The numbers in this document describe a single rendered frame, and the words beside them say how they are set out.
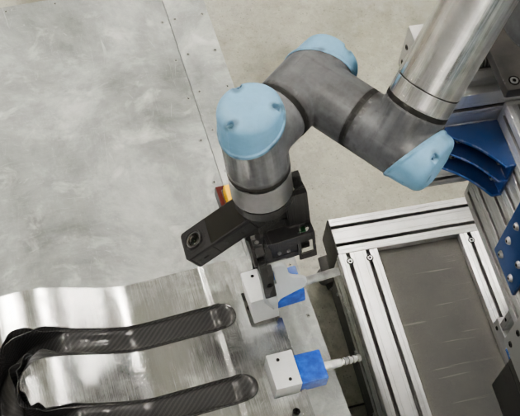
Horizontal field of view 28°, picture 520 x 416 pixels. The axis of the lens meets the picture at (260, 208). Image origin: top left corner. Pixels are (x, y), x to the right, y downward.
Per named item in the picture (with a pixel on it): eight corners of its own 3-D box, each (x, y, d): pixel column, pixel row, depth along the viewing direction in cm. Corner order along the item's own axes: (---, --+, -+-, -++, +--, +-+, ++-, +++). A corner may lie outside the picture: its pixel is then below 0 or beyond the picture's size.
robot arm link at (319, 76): (380, 106, 124) (326, 166, 119) (304, 58, 127) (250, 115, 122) (390, 65, 117) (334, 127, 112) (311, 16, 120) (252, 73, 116)
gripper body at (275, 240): (318, 260, 131) (312, 203, 122) (253, 280, 131) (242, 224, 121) (300, 215, 136) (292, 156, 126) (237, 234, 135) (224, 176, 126)
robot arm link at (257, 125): (302, 92, 112) (253, 143, 108) (309, 157, 120) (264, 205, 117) (245, 64, 115) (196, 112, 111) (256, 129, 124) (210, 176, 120)
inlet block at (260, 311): (333, 267, 146) (332, 245, 141) (345, 295, 143) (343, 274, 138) (244, 294, 144) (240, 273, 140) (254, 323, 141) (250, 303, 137)
